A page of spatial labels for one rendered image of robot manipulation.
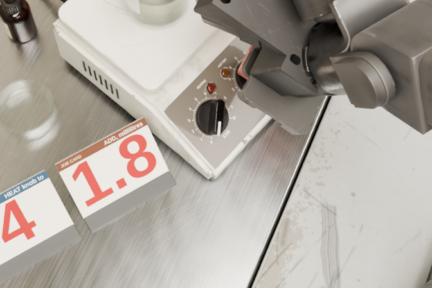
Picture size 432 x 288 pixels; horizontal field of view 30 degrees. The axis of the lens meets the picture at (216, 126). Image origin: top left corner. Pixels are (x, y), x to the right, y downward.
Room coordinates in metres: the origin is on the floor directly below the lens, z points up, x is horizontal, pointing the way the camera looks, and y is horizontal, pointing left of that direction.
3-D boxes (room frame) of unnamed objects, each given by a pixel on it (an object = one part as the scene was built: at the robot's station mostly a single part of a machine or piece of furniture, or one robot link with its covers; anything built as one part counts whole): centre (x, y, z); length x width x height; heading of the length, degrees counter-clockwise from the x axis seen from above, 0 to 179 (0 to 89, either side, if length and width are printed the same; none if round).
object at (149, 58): (0.36, 0.07, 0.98); 0.12 x 0.12 x 0.01; 55
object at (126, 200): (0.23, 0.08, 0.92); 0.09 x 0.06 x 0.04; 128
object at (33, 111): (0.29, 0.18, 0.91); 0.06 x 0.06 x 0.02
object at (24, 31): (0.38, 0.20, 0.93); 0.03 x 0.03 x 0.07
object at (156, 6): (0.38, 0.07, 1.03); 0.07 x 0.06 x 0.08; 6
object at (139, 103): (0.35, 0.05, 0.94); 0.22 x 0.13 x 0.08; 56
